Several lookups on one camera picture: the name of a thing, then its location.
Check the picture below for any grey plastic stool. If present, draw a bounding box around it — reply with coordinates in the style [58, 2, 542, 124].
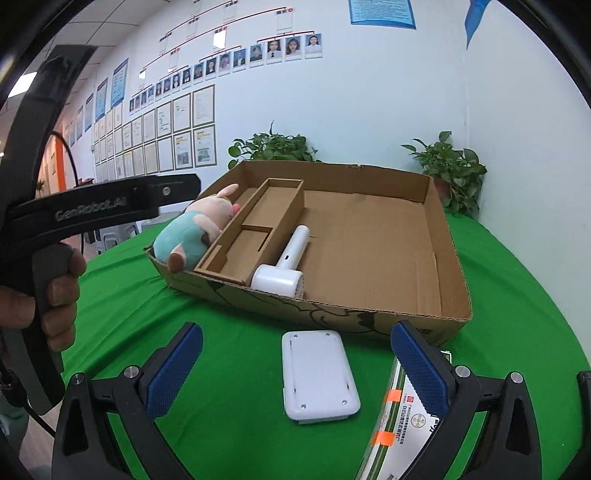
[98, 226, 139, 252]

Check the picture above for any wall chart of portrait photos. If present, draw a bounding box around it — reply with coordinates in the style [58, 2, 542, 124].
[128, 0, 324, 114]

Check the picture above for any white plastic case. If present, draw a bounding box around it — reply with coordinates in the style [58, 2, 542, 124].
[281, 330, 362, 424]

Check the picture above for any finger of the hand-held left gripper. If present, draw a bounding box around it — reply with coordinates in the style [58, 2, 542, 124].
[131, 173, 201, 215]

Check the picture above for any green tablecloth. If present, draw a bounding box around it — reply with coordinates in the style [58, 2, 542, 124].
[60, 210, 585, 480]

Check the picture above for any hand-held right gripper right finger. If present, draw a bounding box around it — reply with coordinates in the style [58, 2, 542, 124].
[390, 320, 543, 480]

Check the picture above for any blue notice board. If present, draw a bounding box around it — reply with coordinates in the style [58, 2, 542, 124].
[348, 0, 416, 29]

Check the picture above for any blue wall banner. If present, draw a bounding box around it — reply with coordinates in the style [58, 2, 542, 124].
[464, 0, 497, 49]

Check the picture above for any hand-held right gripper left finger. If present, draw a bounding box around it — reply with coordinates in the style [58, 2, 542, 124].
[51, 322, 205, 480]

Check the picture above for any long green white carton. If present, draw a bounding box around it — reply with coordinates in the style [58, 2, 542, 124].
[353, 348, 490, 480]

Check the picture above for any large shallow cardboard box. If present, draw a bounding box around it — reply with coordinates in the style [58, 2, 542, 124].
[145, 159, 474, 347]

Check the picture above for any bushy potted green plant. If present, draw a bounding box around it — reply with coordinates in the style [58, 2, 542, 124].
[228, 121, 321, 171]

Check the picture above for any narrow brown cardboard box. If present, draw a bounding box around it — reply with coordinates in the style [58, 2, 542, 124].
[194, 178, 306, 286]

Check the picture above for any person's left hand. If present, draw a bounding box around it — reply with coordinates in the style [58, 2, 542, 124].
[0, 251, 88, 352]

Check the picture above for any black cable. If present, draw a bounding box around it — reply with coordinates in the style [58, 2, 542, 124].
[48, 131, 88, 250]
[0, 360, 56, 439]

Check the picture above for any wall of framed certificates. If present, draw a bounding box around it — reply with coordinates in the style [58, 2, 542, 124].
[60, 84, 218, 183]

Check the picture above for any white hair dryer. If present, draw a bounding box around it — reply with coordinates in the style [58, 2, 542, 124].
[250, 224, 311, 298]

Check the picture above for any plush pig toy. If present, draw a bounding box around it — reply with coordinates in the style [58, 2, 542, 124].
[152, 183, 241, 273]

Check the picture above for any small potted green plant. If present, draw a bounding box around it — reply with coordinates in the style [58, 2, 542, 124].
[401, 131, 488, 217]

